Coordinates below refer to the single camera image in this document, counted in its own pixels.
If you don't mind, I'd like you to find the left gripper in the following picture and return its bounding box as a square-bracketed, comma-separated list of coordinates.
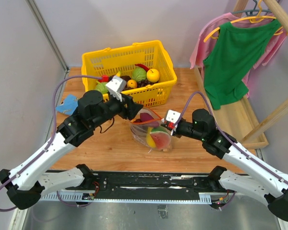
[91, 91, 144, 129]

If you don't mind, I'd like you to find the watermelon slice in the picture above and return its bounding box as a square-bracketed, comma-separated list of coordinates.
[150, 126, 171, 150]

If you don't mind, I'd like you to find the clear zip top bag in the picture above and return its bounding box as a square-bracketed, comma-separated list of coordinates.
[129, 107, 172, 152]

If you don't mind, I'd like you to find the yellow lemon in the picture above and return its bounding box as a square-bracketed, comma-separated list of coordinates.
[146, 133, 156, 149]

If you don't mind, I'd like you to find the yellow plastic basket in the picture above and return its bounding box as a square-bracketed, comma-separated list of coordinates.
[81, 40, 177, 107]

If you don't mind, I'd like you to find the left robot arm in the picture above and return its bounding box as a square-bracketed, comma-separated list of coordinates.
[0, 90, 143, 210]

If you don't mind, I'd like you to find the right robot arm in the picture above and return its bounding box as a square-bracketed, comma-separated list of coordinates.
[166, 109, 288, 222]

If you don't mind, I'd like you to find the green tank top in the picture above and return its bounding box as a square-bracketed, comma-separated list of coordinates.
[203, 19, 281, 110]

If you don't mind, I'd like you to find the small orange fruit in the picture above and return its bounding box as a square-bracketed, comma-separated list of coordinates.
[127, 79, 137, 89]

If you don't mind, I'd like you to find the dark grape bunch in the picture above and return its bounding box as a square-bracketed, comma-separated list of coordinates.
[137, 79, 154, 88]

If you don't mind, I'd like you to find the green cabbage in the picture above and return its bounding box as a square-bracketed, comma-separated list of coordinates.
[95, 82, 108, 94]
[132, 68, 146, 82]

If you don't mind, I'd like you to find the yellow apple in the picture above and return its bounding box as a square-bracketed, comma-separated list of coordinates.
[146, 69, 160, 83]

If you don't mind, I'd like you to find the red chili pepper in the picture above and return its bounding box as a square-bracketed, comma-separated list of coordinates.
[135, 64, 149, 72]

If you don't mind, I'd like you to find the blue cloth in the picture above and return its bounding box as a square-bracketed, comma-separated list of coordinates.
[56, 94, 79, 116]

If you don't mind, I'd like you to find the wooden clothes rack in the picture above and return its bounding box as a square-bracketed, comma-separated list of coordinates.
[193, 0, 288, 153]

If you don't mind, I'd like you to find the pink shirt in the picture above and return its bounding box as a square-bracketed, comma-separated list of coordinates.
[190, 13, 287, 87]

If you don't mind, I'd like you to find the yellow clothes hanger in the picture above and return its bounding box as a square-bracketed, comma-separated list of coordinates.
[204, 0, 276, 43]

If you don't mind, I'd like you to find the grey clothes hanger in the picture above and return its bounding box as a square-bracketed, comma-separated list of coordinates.
[231, 0, 272, 18]

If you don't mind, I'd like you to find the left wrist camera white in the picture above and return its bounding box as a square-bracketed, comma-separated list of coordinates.
[106, 75, 127, 102]

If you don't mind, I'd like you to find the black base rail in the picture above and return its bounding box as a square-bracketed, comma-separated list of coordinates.
[66, 171, 233, 202]

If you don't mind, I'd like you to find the aluminium frame post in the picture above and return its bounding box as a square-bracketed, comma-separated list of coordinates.
[25, 0, 70, 73]

